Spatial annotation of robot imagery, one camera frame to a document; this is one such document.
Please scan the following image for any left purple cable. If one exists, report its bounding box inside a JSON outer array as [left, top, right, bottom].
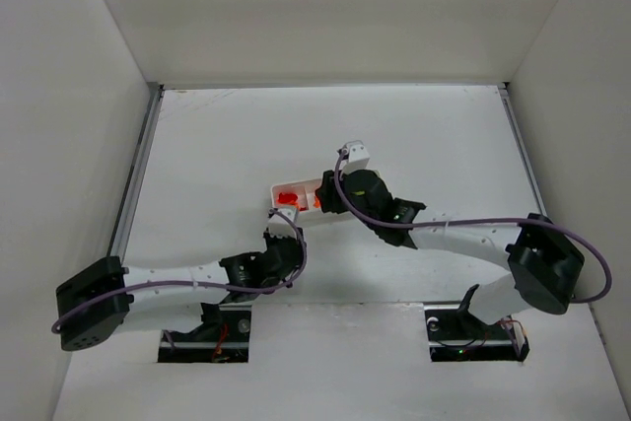
[[51, 208, 309, 334]]

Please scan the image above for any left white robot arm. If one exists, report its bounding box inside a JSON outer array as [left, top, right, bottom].
[[51, 230, 307, 352]]

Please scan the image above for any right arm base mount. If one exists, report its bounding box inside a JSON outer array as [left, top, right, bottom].
[[424, 285, 530, 363]]

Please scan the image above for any right aluminium rail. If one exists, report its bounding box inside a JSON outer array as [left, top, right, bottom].
[[498, 83, 548, 216]]

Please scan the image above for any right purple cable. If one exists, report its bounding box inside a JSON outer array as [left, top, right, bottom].
[[333, 147, 612, 305]]

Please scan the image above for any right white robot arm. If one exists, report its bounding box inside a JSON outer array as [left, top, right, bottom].
[[315, 170, 585, 325]]

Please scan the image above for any white three-compartment tray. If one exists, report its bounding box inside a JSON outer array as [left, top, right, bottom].
[[270, 177, 353, 227]]

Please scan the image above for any left aluminium rail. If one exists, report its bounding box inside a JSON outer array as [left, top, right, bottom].
[[105, 83, 164, 265]]

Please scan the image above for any aluminium rail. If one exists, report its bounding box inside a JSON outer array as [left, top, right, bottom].
[[498, 83, 548, 216], [105, 83, 164, 265]]

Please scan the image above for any dark red lego cluster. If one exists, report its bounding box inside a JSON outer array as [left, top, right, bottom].
[[275, 191, 306, 210]]

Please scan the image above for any purple cable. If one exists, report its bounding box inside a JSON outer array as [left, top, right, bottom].
[[333, 147, 612, 305], [51, 208, 309, 334]]

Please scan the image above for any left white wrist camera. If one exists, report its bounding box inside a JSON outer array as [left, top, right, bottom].
[[266, 207, 299, 239]]

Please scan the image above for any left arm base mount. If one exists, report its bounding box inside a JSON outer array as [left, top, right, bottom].
[[157, 304, 251, 364]]

